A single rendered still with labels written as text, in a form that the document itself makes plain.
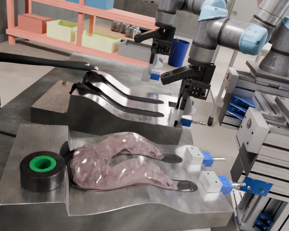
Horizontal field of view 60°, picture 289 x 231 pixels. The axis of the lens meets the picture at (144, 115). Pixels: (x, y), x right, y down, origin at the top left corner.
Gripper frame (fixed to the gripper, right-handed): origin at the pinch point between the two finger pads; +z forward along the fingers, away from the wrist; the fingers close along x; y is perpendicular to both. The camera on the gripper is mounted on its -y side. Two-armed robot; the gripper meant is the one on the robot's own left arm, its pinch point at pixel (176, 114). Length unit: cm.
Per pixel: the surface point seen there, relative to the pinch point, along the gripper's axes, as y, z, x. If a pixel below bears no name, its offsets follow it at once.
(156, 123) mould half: -6.7, 1.6, -6.8
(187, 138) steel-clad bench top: 7.0, 10.5, 3.2
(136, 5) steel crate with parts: -67, 21, 645
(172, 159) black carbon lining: -0.8, 5.5, -18.7
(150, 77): -11.0, -2.1, 26.6
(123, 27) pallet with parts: -81, 62, 519
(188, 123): 4.3, 1.5, -2.2
